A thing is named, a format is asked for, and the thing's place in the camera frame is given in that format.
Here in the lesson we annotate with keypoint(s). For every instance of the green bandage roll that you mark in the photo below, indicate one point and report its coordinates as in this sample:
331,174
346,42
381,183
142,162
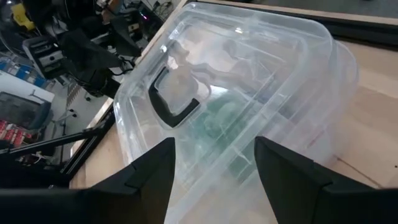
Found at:
217,121

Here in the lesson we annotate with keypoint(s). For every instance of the red parts bins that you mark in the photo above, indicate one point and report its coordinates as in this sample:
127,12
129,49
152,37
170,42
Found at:
12,133

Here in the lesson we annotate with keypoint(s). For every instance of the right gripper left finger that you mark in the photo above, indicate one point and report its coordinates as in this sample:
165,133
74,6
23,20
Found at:
140,193

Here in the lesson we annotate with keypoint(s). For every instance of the grey equipment box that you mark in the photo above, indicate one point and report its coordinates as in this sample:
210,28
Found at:
46,57

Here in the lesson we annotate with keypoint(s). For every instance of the clear plastic container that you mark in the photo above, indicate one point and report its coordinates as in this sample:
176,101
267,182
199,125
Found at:
248,62

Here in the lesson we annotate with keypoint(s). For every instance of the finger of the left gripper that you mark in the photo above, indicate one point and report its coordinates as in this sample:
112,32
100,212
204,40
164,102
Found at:
87,56
124,37

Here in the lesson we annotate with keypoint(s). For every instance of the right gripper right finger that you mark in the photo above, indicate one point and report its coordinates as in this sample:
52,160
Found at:
295,193

